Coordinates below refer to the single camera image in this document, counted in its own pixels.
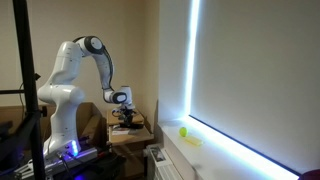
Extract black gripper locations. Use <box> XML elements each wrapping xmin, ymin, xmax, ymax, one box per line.
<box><xmin>119</xmin><ymin>108</ymin><xmax>136</xmax><ymax>128</ymax></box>

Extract black tray case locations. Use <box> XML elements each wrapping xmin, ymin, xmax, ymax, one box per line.
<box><xmin>118</xmin><ymin>122</ymin><xmax>145</xmax><ymax>130</ymax></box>

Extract green ball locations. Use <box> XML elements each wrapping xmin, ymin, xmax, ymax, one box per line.
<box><xmin>179</xmin><ymin>126</ymin><xmax>189</xmax><ymax>138</ymax></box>

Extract black tripod stand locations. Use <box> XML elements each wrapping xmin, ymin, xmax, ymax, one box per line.
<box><xmin>0</xmin><ymin>0</ymin><xmax>48</xmax><ymax>180</ymax></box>

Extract small wooden side table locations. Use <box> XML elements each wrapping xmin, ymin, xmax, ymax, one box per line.
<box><xmin>106</xmin><ymin>121</ymin><xmax>155</xmax><ymax>147</ymax></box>

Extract brown leather armchair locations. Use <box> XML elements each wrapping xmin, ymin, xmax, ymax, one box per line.
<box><xmin>0</xmin><ymin>102</ymin><xmax>103</xmax><ymax>148</ymax></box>

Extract printed leaflet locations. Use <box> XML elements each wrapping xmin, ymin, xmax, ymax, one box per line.
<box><xmin>151</xmin><ymin>148</ymin><xmax>167</xmax><ymax>163</ymax></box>

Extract white radiator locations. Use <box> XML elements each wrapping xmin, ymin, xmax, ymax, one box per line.
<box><xmin>145</xmin><ymin>143</ymin><xmax>184</xmax><ymax>180</ymax></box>

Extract yellow sponge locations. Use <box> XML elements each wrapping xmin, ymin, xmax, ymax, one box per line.
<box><xmin>184</xmin><ymin>135</ymin><xmax>204</xmax><ymax>147</ymax></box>

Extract dark red round object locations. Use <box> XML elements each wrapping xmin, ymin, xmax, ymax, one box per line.
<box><xmin>297</xmin><ymin>168</ymin><xmax>320</xmax><ymax>180</ymax></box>

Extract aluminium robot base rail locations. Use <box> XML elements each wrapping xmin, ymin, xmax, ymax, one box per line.
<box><xmin>14</xmin><ymin>146</ymin><xmax>100</xmax><ymax>180</ymax></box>

